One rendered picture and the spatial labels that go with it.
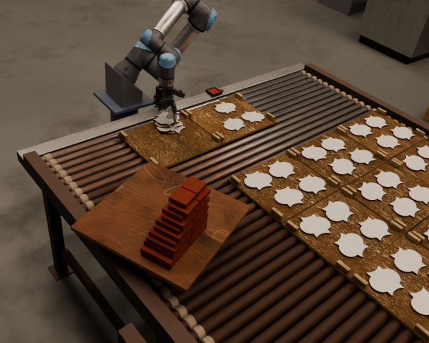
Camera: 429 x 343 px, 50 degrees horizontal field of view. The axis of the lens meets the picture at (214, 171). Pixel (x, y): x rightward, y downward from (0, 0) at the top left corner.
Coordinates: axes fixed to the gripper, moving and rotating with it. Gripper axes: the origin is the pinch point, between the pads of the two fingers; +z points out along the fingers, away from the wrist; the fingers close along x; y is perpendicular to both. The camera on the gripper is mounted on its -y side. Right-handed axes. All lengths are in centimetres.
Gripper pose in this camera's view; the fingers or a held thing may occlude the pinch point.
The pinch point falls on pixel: (167, 117)
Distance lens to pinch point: 243.5
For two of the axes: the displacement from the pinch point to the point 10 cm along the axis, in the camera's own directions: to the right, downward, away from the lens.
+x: 6.4, 5.3, -5.6
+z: -1.1, 7.8, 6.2
